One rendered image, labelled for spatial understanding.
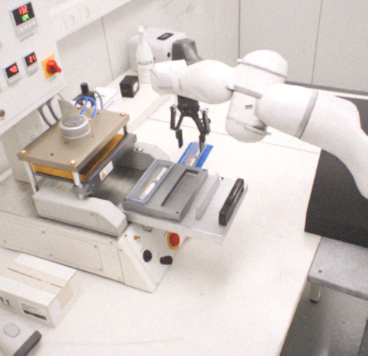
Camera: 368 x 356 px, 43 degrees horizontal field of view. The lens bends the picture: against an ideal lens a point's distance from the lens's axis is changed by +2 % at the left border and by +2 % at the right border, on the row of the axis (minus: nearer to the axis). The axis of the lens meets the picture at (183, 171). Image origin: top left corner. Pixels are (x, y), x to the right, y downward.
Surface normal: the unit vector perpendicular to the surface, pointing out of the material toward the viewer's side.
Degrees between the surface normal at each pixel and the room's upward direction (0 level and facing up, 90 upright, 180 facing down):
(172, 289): 0
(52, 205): 90
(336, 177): 46
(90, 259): 90
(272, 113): 79
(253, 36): 90
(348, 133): 64
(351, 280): 0
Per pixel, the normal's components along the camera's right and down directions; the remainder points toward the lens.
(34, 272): -0.07, -0.79
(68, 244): -0.40, 0.57
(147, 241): 0.80, -0.17
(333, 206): -0.36, -0.15
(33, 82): 0.92, 0.18
